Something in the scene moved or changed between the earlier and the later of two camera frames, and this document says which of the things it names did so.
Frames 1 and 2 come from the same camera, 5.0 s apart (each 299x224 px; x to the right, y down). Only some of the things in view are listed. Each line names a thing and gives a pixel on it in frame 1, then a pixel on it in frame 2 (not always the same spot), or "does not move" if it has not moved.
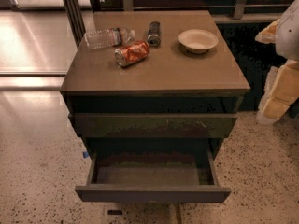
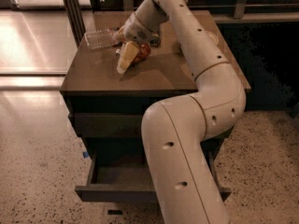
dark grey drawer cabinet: (160, 80) does not move
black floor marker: (115, 212) does not move
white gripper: (289, 35) -> (135, 32)
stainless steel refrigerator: (41, 27) does not move
